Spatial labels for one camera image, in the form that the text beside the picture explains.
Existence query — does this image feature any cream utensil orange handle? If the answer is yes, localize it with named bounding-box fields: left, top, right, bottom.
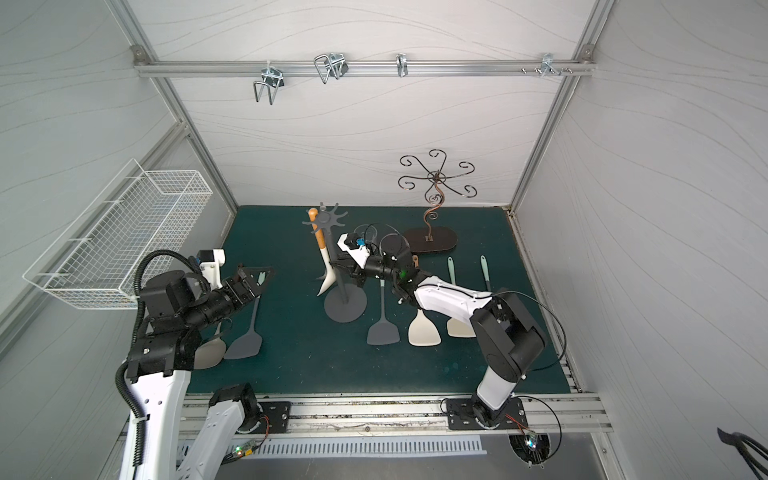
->
left=313, top=225, right=337, bottom=296

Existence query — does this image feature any grey turner mint handle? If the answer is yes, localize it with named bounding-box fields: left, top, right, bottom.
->
left=223, top=296, right=263, bottom=360

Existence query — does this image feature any grey utensil mint handle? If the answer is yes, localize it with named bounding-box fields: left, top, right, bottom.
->
left=366, top=279, right=400, bottom=346

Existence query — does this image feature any white spatula light wood handle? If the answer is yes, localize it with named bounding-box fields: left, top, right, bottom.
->
left=407, top=254, right=443, bottom=348

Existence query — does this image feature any cream spatula mint handle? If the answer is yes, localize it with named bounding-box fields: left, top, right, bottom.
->
left=446, top=257, right=475, bottom=338

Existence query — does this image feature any grey spatula mint handle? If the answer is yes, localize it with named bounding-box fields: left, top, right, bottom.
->
left=480, top=255, right=492, bottom=292

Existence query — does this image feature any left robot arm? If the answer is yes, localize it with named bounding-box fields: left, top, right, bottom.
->
left=115, top=249, right=275, bottom=479

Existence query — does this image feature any grey utensil rack stand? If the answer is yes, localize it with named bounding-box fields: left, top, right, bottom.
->
left=304, top=203, right=367, bottom=324

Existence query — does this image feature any clear drinking glass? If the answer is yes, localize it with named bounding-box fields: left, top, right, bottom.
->
left=353, top=224, right=378, bottom=242

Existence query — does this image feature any brown metal scroll stand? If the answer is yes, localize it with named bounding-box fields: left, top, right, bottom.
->
left=397, top=148, right=478, bottom=255

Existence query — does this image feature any white vent strip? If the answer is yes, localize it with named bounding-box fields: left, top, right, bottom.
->
left=223, top=435, right=487, bottom=460

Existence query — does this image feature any metal double hook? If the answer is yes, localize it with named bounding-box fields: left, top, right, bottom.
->
left=253, top=66, right=285, bottom=105

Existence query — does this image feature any small metal hook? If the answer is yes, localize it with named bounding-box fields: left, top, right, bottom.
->
left=395, top=53, right=408, bottom=78

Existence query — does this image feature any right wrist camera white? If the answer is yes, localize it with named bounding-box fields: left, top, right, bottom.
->
left=337, top=232, right=371, bottom=269

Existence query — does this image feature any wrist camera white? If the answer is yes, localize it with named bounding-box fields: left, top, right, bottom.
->
left=337, top=232, right=371, bottom=269
left=196, top=249, right=226, bottom=290

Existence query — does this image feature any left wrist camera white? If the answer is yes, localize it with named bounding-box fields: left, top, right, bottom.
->
left=196, top=249, right=226, bottom=290

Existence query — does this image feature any white wire basket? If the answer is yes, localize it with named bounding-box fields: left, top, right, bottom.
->
left=22, top=159, right=212, bottom=310

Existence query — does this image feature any metal wire hook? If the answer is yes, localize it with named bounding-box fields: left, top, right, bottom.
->
left=313, top=53, right=349, bottom=84

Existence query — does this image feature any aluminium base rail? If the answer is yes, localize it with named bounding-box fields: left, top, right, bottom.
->
left=258, top=393, right=614, bottom=438

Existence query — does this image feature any metal bracket hook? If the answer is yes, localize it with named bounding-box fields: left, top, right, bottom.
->
left=520, top=53, right=573, bottom=78

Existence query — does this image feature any aluminium top rail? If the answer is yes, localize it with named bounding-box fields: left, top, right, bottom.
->
left=134, top=54, right=597, bottom=79

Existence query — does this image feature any black cable bundle corner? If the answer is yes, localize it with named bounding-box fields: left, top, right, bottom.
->
left=717, top=428, right=768, bottom=480

